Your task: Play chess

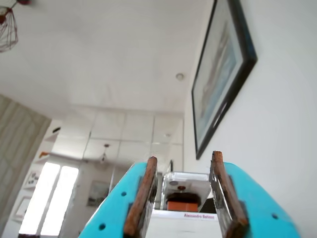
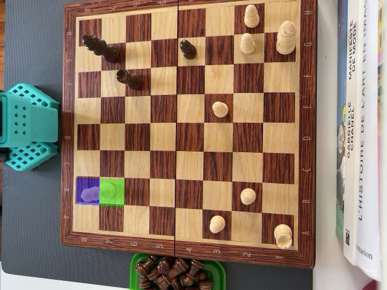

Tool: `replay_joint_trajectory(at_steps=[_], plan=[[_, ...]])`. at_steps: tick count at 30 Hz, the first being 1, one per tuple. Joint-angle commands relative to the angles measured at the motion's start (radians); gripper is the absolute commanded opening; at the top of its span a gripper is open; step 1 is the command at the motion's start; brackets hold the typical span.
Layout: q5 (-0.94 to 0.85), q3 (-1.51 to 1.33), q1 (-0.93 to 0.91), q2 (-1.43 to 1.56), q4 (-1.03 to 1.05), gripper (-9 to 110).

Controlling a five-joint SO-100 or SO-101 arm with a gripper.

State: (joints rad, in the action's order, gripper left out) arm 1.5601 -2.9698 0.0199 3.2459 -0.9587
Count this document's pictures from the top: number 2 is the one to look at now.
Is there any tall light wooden chess piece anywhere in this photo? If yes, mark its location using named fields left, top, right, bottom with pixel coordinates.
left=80, top=180, right=117, bottom=203

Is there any light wooden chess pawn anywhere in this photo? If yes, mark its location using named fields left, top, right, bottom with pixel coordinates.
left=212, top=101, right=229, bottom=118
left=244, top=4, right=260, bottom=28
left=240, top=188, right=257, bottom=205
left=240, top=32, right=256, bottom=55
left=209, top=214, right=226, bottom=234

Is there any dark chess rook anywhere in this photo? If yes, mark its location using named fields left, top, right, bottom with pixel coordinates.
left=115, top=68, right=143, bottom=91

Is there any dark chess pawn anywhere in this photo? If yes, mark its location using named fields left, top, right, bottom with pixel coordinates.
left=179, top=39, right=198, bottom=60

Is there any light wooden chess rook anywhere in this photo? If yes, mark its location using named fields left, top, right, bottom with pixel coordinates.
left=273, top=223, right=293, bottom=250

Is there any wooden folding chessboard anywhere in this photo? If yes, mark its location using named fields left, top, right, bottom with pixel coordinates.
left=59, top=0, right=317, bottom=270

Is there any green plastic container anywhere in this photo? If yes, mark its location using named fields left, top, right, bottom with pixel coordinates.
left=129, top=252, right=227, bottom=290

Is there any illustrated comic book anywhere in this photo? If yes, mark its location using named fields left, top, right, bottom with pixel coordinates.
left=335, top=0, right=349, bottom=242

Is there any white Gabrielle Chanel book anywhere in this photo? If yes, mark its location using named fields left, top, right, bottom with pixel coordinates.
left=343, top=0, right=367, bottom=266

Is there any white art history book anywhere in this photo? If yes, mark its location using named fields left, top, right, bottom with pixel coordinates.
left=355, top=0, right=382, bottom=282

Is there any book with coloured page edge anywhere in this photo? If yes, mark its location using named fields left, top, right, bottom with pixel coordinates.
left=376, top=0, right=387, bottom=282

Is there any dark grey table mat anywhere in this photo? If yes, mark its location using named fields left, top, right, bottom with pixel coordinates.
left=0, top=0, right=314, bottom=290

